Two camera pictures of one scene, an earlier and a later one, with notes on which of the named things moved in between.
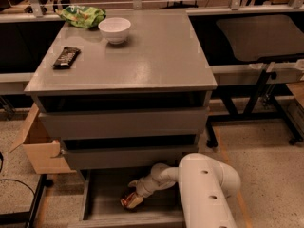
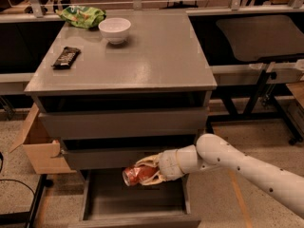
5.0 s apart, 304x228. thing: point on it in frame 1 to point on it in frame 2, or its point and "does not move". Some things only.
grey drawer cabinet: [120, 97] does not move
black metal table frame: [28, 217] does not move
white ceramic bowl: [115, 28] does not move
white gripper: [144, 189] to [167, 165]
